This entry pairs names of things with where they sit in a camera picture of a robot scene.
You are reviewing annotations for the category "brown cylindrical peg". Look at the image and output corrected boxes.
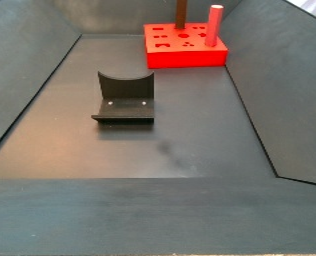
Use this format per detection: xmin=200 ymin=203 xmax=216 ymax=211
xmin=176 ymin=0 xmax=188 ymax=29

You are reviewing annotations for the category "pink cylindrical peg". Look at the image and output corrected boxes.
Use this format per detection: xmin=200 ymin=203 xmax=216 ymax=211
xmin=205 ymin=5 xmax=224 ymax=47

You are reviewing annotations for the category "black curved fixture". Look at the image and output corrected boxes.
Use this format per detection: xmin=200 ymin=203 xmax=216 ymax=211
xmin=92 ymin=73 xmax=154 ymax=123

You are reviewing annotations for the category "red block with holes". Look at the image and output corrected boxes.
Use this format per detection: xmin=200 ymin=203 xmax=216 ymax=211
xmin=144 ymin=23 xmax=229 ymax=69

